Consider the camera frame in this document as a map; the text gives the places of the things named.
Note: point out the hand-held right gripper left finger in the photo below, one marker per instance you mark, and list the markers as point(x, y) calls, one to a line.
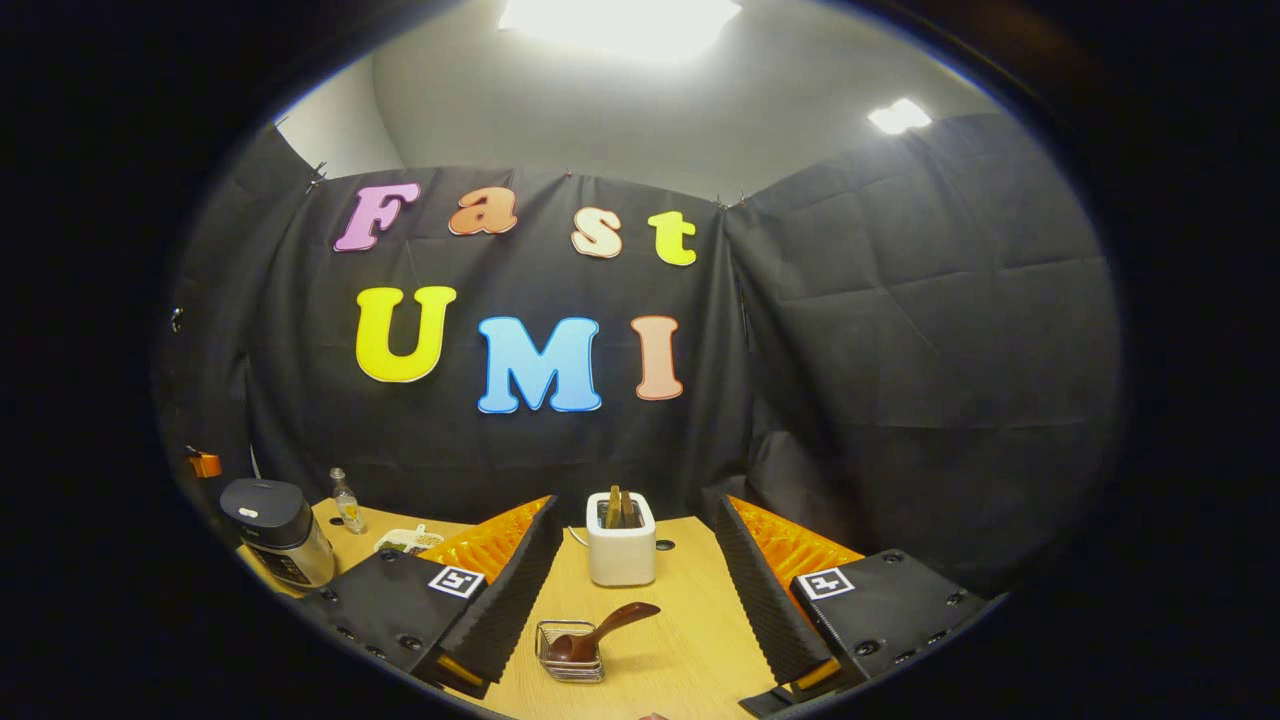
point(515, 600)

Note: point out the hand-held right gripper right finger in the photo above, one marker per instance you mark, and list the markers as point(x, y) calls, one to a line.
point(765, 600)

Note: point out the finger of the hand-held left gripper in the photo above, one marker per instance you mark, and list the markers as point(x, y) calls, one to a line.
point(205, 464)

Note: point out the brown wooden spoon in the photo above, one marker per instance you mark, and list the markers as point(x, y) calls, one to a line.
point(600, 635)

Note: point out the dark grey rice cooker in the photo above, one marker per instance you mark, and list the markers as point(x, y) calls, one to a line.
point(275, 525)

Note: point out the white divided rice dish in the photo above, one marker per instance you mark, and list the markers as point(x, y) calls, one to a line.
point(405, 541)

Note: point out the white ceramic utensil holder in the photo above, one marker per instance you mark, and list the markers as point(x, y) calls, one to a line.
point(620, 555)

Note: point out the small clear glass bottle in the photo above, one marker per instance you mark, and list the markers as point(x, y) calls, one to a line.
point(348, 508)

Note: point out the small ceiling light panel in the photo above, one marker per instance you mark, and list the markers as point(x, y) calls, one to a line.
point(898, 116)

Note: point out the large ceiling light panel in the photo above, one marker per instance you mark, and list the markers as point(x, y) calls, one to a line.
point(620, 25)

